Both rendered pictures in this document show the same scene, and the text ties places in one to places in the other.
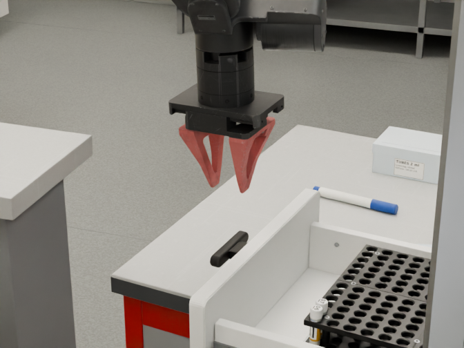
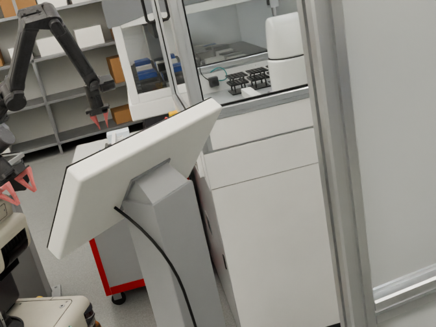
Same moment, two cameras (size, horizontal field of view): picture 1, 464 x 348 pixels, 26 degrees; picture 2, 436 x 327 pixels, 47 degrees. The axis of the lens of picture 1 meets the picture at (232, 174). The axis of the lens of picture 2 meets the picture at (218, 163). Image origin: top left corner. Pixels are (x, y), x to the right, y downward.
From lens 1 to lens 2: 1.40 m
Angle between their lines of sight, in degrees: 32
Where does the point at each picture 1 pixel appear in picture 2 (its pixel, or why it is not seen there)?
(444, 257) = (184, 65)
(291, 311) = not seen: hidden behind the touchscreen
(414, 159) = (119, 135)
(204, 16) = (93, 85)
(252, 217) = not seen: hidden behind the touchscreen
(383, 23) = (42, 146)
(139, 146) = not seen: outside the picture
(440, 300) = (185, 70)
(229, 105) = (100, 106)
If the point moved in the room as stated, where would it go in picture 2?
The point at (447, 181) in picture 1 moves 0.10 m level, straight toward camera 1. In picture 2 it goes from (182, 56) to (193, 57)
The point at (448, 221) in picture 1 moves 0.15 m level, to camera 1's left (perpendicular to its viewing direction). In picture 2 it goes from (183, 60) to (145, 72)
